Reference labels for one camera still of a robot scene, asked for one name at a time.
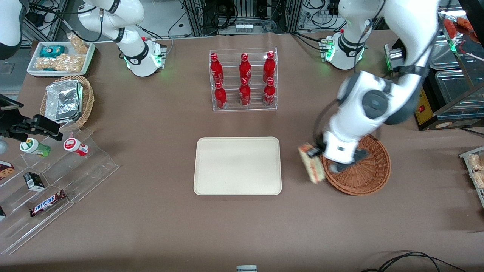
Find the white rectangular snack tray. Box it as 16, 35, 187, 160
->
26, 41, 96, 77

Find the black floor cable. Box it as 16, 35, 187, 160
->
361, 251, 467, 272

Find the teal snack packet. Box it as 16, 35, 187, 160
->
40, 45, 65, 58

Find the small clear peanut bag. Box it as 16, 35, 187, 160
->
67, 33, 90, 55

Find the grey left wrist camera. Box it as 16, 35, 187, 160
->
328, 148, 369, 175

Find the light tan wicker basket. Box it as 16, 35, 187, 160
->
40, 75, 95, 132

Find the red cola bottle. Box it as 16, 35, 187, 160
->
214, 82, 228, 109
263, 51, 276, 80
239, 53, 252, 82
210, 53, 224, 85
239, 78, 251, 106
264, 77, 276, 106

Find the green snack can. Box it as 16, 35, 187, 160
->
20, 138, 51, 158

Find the silver foil package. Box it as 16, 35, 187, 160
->
45, 80, 84, 123

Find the cream rectangular serving tray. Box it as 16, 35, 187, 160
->
193, 136, 282, 196

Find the red snack can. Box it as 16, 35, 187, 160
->
63, 138, 89, 156

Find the small black carton with barcode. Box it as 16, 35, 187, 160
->
23, 172, 46, 191

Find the snickers chocolate bar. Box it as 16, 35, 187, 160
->
29, 190, 67, 217

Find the large clear peanut bag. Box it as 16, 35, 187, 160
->
36, 54, 84, 73

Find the black food warmer cabinet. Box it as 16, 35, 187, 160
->
389, 6, 484, 131

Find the clear acrylic stepped stand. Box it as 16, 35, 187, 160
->
0, 127, 120, 255

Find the triangular sandwich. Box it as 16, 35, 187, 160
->
298, 143, 326, 184

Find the red snack packet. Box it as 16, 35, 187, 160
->
442, 17, 475, 43

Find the clear acrylic bottle rack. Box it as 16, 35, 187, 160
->
209, 47, 278, 112

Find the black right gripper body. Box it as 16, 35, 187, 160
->
0, 94, 38, 142

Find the cookie box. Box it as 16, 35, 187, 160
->
0, 161, 16, 181

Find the brown round wicker basket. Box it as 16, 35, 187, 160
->
321, 134, 392, 196

